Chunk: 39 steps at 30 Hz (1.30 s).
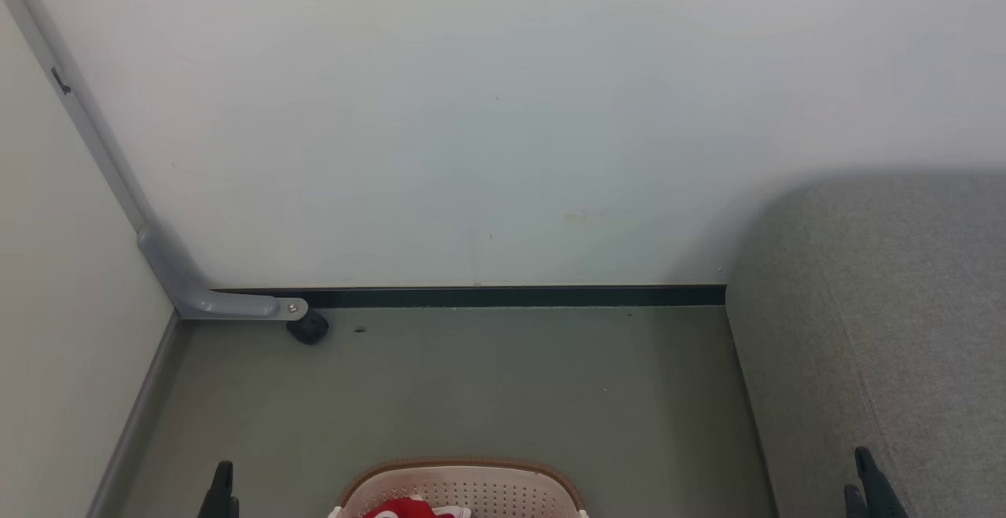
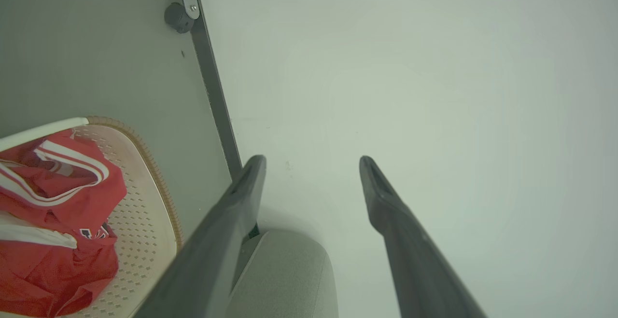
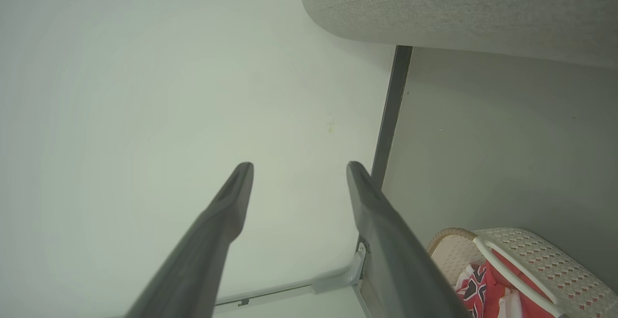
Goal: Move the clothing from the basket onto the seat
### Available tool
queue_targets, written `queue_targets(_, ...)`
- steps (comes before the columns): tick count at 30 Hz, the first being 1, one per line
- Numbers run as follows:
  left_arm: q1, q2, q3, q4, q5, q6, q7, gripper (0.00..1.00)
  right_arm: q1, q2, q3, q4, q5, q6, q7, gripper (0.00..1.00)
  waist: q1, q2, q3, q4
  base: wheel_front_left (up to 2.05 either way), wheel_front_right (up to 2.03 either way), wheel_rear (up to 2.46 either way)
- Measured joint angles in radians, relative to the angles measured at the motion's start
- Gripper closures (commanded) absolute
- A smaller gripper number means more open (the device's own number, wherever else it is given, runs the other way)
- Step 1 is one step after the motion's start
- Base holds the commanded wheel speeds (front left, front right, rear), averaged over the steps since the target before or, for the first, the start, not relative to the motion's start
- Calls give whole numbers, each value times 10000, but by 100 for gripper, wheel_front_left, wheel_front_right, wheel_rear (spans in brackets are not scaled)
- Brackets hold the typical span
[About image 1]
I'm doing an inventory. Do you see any black wall baseboard strip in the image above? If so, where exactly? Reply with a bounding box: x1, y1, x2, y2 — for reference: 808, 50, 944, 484
212, 285, 727, 308

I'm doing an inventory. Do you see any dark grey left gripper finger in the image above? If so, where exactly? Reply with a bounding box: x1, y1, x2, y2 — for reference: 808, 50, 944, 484
198, 461, 239, 518

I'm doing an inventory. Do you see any grey fabric sofa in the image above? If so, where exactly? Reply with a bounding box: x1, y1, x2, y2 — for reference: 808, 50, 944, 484
725, 175, 1006, 518

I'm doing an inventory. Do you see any grey metal partition post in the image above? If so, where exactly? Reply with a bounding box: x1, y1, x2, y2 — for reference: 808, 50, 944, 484
0, 0, 309, 321

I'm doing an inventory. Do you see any red garment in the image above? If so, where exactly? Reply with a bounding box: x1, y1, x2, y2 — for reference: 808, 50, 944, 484
363, 497, 472, 518

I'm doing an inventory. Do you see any grey wall baseboard strip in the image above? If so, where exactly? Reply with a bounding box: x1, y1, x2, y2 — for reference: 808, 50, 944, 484
86, 310, 185, 518

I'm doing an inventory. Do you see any cream perforated laundry basket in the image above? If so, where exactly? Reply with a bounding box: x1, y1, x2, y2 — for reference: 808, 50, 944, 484
329, 459, 590, 518

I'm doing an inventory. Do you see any black caster wheel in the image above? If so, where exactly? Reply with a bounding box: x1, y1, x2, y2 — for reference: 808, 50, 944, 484
286, 310, 329, 345

